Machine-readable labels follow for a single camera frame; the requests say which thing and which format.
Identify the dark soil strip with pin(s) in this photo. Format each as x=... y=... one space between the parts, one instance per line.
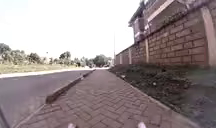
x=156 y=83

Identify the building with balconies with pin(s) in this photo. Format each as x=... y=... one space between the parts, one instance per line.
x=152 y=13

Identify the row of green trees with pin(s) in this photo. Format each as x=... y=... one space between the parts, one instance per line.
x=16 y=56

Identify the robot's own part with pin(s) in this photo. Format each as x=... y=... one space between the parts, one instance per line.
x=72 y=126
x=141 y=125

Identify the grass verge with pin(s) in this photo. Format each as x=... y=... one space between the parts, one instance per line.
x=16 y=68

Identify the pale kerb beyond road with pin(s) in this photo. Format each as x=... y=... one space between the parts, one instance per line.
x=29 y=73

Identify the red brick path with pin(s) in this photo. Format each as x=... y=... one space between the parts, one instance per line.
x=102 y=96

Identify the concrete kerb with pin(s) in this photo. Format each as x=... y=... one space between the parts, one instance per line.
x=62 y=90

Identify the grey asphalt road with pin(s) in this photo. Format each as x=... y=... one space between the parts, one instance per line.
x=26 y=90

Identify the brown brick boundary wall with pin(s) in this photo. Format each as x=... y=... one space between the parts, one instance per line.
x=176 y=46

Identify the thin pole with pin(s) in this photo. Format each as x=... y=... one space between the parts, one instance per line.
x=114 y=46

